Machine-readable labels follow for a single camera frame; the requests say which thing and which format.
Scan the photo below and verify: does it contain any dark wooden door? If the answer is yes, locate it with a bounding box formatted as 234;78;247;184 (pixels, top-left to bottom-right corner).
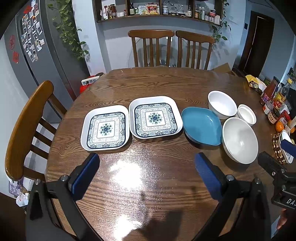
238;11;274;77

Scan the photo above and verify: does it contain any hanging green vine plant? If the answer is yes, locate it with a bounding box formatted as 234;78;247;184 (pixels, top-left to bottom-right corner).
47;0;89;60

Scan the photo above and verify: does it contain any right green vine plant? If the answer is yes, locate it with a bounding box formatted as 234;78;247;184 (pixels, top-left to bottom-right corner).
212;0;231;44

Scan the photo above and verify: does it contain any orange fruit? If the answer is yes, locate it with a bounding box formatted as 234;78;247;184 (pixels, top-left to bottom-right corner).
275;121;285;133

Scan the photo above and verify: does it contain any patterned dish on trivet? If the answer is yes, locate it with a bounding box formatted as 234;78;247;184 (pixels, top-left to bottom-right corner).
279;130;295;164

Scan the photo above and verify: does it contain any red lid jar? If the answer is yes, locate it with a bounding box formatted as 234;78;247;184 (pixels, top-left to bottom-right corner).
278;110;290;126

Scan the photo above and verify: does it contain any wooden bead trivet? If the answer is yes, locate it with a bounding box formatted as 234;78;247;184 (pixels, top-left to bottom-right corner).
272;133;287;164

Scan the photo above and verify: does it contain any back left wooden chair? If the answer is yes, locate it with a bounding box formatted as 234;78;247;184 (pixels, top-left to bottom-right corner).
128;30;175;67

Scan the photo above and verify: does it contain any yellow cap oil bottle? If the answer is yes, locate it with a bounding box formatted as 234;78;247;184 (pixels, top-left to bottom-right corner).
273;78;293;110

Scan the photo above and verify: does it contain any red sauce bottle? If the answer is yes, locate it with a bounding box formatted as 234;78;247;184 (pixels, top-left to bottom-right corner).
259;76;279;105

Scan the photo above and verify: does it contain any wooden chair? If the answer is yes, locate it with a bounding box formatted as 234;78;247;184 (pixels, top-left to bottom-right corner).
175;30;215;70
4;80;67;182
128;30;175;67

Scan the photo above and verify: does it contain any large white bowl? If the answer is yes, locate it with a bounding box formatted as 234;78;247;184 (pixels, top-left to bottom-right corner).
222;117;258;165

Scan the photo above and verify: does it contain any person's right hand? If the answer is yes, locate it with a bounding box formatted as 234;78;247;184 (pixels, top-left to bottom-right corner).
276;208;287;230

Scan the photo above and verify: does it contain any dark wooden wall shelf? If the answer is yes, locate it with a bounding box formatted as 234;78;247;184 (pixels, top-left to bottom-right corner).
92;1;229;26

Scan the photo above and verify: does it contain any back right wooden chair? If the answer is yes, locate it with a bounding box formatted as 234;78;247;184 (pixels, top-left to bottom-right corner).
175;30;215;70

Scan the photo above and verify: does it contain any dark sauce jar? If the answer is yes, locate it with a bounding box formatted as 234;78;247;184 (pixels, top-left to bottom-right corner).
267;108;280;125

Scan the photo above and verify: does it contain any red stool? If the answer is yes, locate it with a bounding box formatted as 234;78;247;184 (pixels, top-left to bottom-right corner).
79;76;94;94

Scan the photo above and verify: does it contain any white power strip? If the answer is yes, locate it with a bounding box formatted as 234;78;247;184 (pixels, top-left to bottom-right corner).
81;76;100;86

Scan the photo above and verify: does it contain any blue square plate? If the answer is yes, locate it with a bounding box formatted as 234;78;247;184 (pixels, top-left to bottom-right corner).
181;106;222;146

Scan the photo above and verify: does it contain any cardboard box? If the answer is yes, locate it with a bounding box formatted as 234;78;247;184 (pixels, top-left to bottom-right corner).
212;63;237;76

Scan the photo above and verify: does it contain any yellow snack bag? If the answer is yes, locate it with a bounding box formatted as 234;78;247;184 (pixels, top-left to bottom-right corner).
245;75;266;94

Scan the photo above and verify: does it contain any grey refrigerator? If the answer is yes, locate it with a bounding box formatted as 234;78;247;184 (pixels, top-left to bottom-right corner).
1;1;89;108

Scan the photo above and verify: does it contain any small white ramekin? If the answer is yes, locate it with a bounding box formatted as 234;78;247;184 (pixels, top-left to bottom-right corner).
236;104;257;126

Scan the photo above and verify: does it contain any medium white bowl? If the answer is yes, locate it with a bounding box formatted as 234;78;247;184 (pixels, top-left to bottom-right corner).
208;90;237;120

